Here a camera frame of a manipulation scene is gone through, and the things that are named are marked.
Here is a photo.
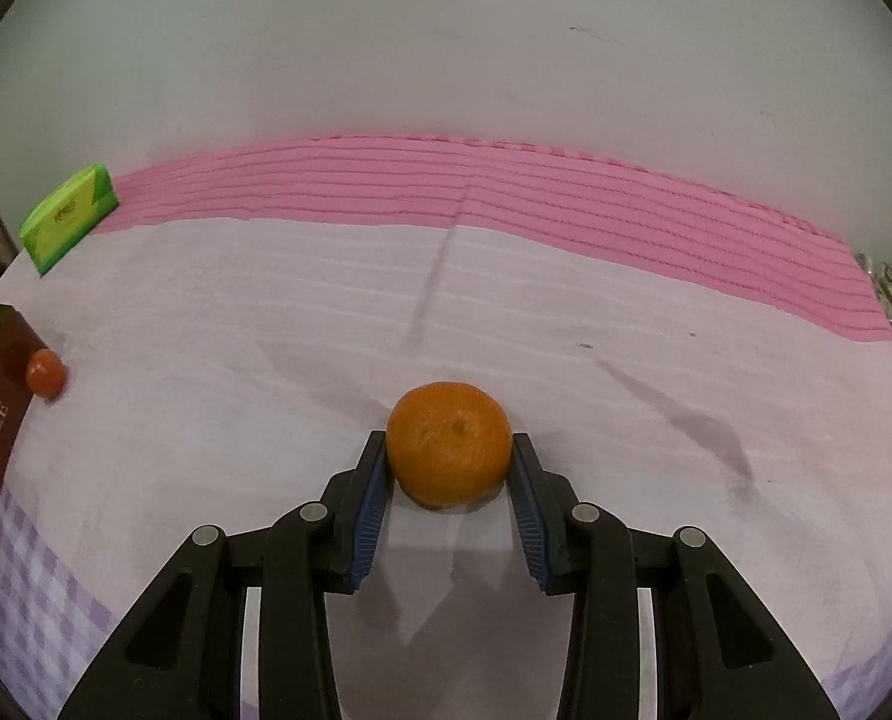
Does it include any pink purple checked tablecloth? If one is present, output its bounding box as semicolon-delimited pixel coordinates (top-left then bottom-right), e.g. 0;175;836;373
0;133;892;720

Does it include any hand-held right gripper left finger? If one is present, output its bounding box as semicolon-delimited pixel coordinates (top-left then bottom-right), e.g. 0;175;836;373
57;431;396;720

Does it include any small red tomato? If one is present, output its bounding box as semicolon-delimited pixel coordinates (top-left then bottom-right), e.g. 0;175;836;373
25;349;67;398

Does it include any green tissue box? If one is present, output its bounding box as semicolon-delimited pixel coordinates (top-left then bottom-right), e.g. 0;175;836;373
20;165;121;276

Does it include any orange mandarin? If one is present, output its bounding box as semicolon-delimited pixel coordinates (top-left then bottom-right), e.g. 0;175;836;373
386;381;513;509

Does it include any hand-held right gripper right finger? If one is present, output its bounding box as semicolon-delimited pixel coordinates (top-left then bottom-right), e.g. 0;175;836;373
510;433;845;720

